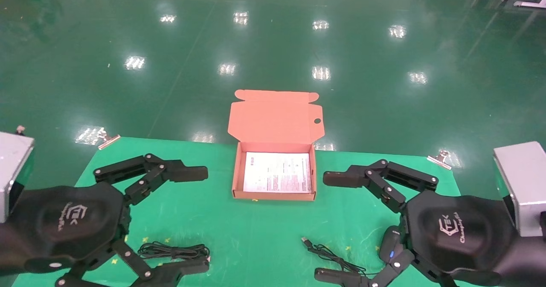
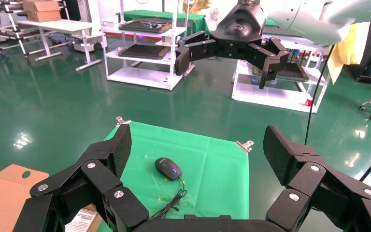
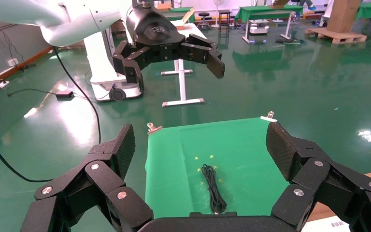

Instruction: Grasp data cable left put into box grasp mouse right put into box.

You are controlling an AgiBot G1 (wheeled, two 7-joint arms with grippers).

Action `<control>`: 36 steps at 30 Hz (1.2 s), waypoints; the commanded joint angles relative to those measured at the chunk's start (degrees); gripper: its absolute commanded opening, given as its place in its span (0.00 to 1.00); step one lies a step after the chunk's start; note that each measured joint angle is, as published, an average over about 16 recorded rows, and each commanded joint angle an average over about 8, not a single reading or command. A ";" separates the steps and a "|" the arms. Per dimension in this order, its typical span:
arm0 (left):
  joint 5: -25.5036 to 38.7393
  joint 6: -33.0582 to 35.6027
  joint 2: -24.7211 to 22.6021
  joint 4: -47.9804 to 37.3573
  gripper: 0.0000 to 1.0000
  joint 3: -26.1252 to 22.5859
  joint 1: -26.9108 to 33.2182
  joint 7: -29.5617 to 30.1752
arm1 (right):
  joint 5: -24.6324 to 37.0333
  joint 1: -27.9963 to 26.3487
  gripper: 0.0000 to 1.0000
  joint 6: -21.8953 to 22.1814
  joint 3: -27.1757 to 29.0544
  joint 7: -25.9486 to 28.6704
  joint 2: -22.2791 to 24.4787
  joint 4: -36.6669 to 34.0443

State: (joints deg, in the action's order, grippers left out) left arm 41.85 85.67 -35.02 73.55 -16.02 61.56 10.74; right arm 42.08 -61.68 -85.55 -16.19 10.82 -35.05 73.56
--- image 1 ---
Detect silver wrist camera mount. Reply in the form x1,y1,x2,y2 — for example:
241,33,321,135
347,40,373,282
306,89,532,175
0,126,35,224
493,141,546,238

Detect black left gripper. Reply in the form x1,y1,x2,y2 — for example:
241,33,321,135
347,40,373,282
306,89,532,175
0,182,131,278

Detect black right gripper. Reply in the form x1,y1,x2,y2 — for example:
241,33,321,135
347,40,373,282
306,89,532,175
402,189,546,287

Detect orange cardboard box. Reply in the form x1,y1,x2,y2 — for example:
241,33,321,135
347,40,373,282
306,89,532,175
227,89,325,201

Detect white printed instruction sheet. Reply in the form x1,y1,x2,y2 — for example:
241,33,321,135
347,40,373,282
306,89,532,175
243,151,312,194

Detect silver binder clip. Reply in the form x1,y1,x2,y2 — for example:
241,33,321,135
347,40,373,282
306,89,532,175
98,134,121,151
427,149,453,171

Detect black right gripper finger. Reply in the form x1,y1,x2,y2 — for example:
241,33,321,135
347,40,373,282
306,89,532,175
314,249,446,287
322,159,439,214

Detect green table mat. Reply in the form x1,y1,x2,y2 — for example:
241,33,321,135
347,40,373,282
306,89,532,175
12,136,500,287

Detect black data cable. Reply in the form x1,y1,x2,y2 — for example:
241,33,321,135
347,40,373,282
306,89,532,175
137,241,211,262

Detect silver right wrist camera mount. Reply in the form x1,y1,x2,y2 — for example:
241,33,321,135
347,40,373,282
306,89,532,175
493,141,546,238

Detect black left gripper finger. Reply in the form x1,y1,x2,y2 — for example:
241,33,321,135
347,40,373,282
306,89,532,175
55,239,210,287
93,153,209,206

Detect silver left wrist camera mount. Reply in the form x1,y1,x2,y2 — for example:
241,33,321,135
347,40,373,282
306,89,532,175
0,126,35,224

